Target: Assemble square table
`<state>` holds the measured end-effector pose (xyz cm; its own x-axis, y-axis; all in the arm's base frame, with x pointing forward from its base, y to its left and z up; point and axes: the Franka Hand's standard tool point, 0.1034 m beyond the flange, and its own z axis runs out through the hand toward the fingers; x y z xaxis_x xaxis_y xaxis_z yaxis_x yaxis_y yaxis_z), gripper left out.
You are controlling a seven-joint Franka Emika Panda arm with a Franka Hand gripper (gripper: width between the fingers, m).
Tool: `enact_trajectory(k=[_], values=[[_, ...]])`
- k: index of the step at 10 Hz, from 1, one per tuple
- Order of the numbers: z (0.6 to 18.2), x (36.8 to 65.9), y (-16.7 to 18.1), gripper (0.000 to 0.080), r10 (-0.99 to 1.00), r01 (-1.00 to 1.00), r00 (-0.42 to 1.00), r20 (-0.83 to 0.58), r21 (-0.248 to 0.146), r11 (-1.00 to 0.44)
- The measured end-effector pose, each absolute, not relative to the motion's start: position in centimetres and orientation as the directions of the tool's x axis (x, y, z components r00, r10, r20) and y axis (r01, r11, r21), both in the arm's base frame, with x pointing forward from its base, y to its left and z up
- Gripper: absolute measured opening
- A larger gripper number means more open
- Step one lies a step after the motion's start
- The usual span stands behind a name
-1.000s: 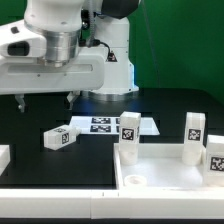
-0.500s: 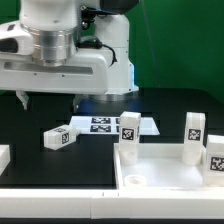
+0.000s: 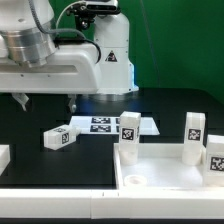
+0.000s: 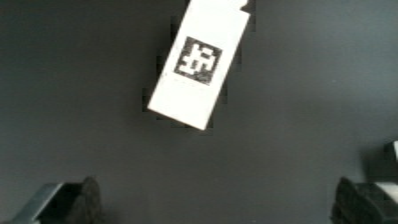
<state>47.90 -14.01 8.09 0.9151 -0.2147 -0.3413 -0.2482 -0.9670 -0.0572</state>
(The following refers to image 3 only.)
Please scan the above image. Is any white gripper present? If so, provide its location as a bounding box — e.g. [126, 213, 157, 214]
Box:
[0, 44, 100, 113]

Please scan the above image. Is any white square tabletop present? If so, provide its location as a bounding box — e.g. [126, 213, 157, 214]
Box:
[114, 143, 224, 190]

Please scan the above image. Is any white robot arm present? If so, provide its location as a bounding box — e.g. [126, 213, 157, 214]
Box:
[0, 0, 138, 110]

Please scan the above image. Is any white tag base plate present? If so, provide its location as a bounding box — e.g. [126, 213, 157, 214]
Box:
[69, 116, 160, 135]

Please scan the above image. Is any grey cable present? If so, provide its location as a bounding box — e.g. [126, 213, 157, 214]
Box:
[54, 0, 87, 29]

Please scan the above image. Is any white obstacle fence rail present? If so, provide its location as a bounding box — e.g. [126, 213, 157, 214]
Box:
[0, 144, 224, 220]

